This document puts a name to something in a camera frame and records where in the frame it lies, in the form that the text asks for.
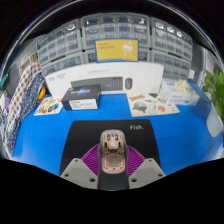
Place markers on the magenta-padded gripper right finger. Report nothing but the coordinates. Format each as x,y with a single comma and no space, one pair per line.
137,163

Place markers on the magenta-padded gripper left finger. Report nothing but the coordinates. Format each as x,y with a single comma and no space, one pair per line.
88,163

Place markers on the transparent pink computer mouse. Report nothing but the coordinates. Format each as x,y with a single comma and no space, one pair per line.
112,153

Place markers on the black mouse pad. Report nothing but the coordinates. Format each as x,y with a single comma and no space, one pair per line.
86,133

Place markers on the animal sticker sheet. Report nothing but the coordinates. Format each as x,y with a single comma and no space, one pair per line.
153,105

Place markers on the small black box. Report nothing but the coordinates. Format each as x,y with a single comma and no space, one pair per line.
80,98

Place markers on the white blue tissue pack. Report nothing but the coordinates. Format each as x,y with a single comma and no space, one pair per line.
178,95

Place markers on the yellow object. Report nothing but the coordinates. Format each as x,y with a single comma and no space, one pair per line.
41,93

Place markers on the long white keyboard box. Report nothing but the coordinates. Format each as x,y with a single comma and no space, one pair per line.
146,76

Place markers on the red blue checked cloth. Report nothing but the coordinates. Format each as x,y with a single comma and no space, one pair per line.
21,90

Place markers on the purple bag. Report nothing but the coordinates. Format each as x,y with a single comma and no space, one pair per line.
6,104

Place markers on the green potted plant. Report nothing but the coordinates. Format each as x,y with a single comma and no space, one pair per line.
215,86

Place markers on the yellow blue-framed sign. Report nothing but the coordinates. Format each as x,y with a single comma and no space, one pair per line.
115,50

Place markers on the cream woven basket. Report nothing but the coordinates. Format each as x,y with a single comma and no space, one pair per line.
28,63

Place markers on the white wall socket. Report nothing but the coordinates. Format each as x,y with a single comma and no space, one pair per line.
191,74

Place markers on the teal wall-mounted object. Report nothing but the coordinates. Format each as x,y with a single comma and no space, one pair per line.
3,80

